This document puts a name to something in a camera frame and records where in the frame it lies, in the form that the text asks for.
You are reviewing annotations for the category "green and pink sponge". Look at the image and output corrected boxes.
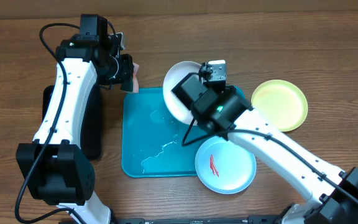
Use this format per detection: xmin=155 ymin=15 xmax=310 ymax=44
xmin=121 ymin=63 xmax=139 ymax=93

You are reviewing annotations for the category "yellow-green rimmed plate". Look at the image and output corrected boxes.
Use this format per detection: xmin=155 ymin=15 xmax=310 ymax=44
xmin=251 ymin=80 xmax=308 ymax=132

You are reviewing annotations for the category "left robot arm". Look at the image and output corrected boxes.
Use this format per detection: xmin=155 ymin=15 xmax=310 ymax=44
xmin=16 ymin=33 xmax=139 ymax=223

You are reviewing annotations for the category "black plastic tray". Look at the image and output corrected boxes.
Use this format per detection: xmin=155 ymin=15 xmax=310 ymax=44
xmin=49 ymin=83 xmax=102 ymax=160

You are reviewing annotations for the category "light blue plate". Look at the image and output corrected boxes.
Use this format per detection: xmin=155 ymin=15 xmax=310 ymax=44
xmin=195 ymin=137 xmax=257 ymax=195

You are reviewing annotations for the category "teal plastic tray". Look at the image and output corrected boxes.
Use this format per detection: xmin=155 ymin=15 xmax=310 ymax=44
xmin=121 ymin=87 xmax=202 ymax=178

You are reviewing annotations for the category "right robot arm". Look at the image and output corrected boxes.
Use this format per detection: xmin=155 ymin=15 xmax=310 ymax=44
xmin=188 ymin=63 xmax=358 ymax=223

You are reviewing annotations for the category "white plate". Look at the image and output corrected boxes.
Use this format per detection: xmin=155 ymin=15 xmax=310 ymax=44
xmin=162 ymin=60 xmax=203 ymax=126

